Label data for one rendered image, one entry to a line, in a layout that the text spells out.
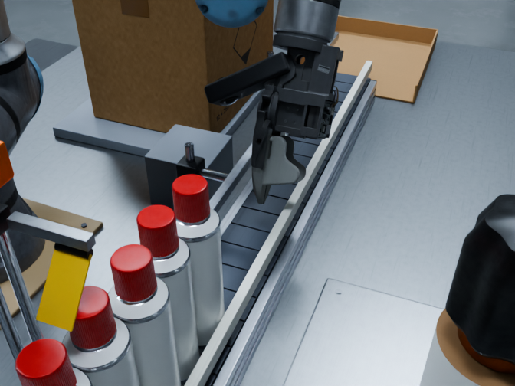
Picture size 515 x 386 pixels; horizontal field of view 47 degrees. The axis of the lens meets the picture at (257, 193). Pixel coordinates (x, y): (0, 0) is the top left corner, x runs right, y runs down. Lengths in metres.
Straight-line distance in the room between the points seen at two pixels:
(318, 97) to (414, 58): 0.72
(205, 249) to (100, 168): 0.50
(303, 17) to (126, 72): 0.41
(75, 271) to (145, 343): 0.11
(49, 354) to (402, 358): 0.39
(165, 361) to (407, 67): 0.98
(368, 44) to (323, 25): 0.73
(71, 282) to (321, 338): 0.33
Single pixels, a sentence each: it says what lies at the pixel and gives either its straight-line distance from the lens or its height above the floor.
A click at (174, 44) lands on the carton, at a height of 1.02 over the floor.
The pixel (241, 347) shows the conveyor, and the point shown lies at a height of 0.88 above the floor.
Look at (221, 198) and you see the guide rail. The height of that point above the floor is 0.96.
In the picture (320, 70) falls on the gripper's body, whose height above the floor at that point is 1.09.
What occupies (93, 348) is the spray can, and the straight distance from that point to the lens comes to 0.47.
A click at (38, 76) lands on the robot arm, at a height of 1.01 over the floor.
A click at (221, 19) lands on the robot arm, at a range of 0.61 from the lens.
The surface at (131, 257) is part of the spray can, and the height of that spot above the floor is 1.08.
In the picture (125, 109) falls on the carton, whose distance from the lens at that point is 1.09.
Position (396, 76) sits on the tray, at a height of 0.83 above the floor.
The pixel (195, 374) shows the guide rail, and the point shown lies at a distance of 0.61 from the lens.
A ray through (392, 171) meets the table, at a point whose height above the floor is 0.83.
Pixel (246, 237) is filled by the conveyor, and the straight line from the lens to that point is 0.79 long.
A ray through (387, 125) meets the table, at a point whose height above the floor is 0.83.
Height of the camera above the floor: 1.41
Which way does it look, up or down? 38 degrees down
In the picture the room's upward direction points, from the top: straight up
